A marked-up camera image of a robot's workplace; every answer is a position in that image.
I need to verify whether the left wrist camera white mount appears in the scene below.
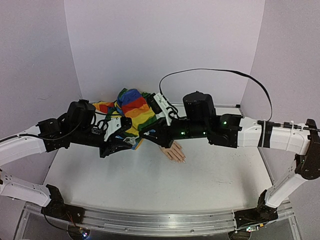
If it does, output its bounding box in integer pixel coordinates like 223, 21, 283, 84
104, 116, 132, 142

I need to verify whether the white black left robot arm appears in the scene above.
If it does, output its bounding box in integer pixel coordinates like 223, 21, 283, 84
0, 99, 132, 219

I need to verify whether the rainbow striped cloth sleeve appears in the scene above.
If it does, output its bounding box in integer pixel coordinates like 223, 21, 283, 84
93, 88, 157, 150

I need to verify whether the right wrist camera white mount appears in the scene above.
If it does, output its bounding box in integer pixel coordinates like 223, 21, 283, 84
146, 92, 179, 126

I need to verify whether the mannequin hand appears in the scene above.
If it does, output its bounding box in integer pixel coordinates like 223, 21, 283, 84
160, 141, 186, 163

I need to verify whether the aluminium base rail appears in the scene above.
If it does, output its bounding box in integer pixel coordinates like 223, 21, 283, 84
14, 200, 301, 240

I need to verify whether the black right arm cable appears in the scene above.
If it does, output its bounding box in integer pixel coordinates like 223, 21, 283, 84
158, 69, 273, 121

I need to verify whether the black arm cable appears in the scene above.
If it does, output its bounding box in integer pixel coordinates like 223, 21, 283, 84
158, 69, 273, 121
0, 111, 106, 143

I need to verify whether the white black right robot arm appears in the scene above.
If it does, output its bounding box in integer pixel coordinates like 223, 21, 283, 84
139, 91, 320, 228

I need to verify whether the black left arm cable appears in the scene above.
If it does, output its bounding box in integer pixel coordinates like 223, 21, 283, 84
0, 111, 106, 143

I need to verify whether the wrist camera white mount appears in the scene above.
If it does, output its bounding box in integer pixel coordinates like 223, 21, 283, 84
146, 92, 179, 126
104, 116, 132, 142

